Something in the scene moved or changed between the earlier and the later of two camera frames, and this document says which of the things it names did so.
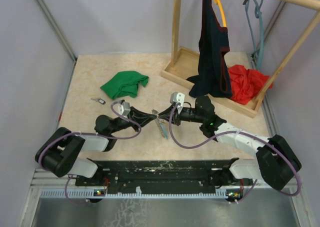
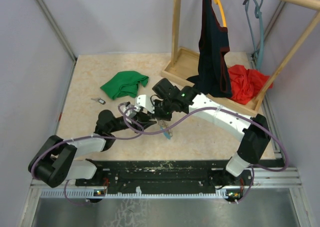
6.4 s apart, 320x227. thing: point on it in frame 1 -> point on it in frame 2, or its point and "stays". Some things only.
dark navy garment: (213, 78) stays
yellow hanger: (217, 1) stays
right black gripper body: (185, 115) -> (163, 111)
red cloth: (246, 84) stays
